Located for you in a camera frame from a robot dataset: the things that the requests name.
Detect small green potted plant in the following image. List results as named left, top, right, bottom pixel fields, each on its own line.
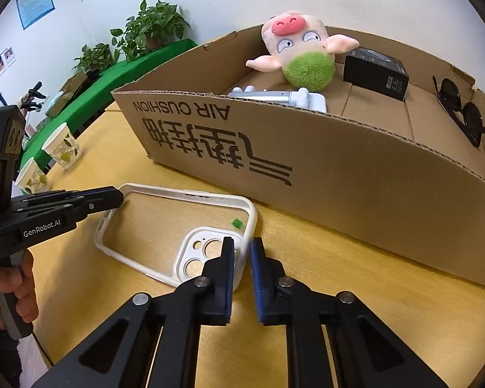
left=73, top=43, right=116, bottom=74

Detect leaf print paper cup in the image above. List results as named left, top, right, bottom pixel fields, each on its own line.
left=15, top=156, right=51, bottom=195
left=41, top=122, right=81, bottom=169

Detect green fluffy ball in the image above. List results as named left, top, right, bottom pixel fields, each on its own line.
left=284, top=50, right=335, bottom=93

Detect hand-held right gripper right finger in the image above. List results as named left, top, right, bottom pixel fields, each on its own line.
left=250, top=238, right=449, bottom=388

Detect small cardboard box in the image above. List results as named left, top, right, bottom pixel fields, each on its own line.
left=59, top=73, right=90, bottom=98
left=44, top=93, right=71, bottom=119

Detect white phone stand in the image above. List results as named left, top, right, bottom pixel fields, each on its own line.
left=227, top=86, right=328, bottom=113

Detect person's left hand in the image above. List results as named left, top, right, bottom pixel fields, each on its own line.
left=0, top=250, right=40, bottom=331

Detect pig plush toy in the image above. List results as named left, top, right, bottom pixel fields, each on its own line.
left=246, top=13, right=360, bottom=81

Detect white phone case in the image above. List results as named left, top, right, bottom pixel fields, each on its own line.
left=94, top=183, right=258, bottom=294

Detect person's dark trousers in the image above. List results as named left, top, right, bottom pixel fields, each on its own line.
left=0, top=321, right=51, bottom=388

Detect blue framed wall poster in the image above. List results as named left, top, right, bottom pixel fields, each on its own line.
left=15, top=0, right=56, bottom=31

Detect black packaging box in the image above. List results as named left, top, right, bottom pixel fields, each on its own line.
left=343, top=46, right=410, bottom=102

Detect large green potted plant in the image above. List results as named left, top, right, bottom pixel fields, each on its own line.
left=110, top=0, right=191, bottom=62

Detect black sunglasses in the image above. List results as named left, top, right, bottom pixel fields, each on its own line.
left=432, top=75, right=485, bottom=148

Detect brown cardboard box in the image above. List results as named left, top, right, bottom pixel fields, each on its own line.
left=111, top=24, right=485, bottom=289

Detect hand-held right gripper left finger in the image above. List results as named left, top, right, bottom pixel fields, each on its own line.
left=32, top=236, right=237, bottom=388

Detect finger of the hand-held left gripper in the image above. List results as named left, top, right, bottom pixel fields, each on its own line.
left=11, top=185, right=125, bottom=220

